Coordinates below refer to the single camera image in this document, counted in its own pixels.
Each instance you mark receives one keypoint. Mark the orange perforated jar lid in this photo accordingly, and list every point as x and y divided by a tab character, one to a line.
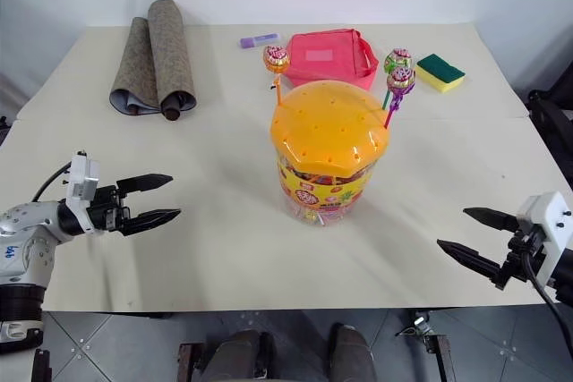
327	129

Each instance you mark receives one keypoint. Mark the green lollipop green stick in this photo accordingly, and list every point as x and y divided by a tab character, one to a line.
397	58

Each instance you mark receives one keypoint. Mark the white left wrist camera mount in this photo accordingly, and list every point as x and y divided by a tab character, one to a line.
82	178

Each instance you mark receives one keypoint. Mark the brown rolled mat dark core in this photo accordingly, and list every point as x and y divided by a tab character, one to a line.
172	55

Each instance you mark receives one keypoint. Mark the pink lollipop purple stick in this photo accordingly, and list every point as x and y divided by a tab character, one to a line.
401	80

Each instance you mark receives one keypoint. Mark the brown rolled mat grey lining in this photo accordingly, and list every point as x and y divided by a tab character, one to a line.
134	69

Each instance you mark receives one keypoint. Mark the pink fabric bag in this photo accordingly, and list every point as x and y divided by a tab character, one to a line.
327	57

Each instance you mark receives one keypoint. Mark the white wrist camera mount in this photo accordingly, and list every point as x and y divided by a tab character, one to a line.
82	178
544	213

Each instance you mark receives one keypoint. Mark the clear plastic candy jar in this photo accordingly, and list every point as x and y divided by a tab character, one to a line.
324	196

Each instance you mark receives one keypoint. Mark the red-yellow lollipop orange stick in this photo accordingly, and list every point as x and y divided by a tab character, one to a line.
276	59

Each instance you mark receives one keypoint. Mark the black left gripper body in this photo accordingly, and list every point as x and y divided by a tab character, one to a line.
105	209

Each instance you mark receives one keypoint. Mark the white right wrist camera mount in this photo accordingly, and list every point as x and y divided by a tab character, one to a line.
544	213

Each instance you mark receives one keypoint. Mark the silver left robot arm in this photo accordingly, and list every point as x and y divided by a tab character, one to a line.
27	239

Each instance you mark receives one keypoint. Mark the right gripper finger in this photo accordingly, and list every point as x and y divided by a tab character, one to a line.
470	257
492	218

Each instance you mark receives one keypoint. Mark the purple highlighter pen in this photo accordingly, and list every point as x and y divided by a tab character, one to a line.
259	40

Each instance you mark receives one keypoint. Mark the brown metal frame post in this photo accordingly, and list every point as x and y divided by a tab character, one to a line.
441	357
189	362
42	366

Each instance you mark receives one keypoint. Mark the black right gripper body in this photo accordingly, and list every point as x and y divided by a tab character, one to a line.
526	257

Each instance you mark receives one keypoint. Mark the dark rounded shape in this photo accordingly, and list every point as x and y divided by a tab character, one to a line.
242	357
353	353

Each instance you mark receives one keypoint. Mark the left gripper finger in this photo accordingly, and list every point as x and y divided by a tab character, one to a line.
152	218
147	182

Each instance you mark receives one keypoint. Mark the metal clamp under table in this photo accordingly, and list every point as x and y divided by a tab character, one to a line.
421	321

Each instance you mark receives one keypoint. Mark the green and yellow sponge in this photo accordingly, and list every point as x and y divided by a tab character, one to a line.
441	71

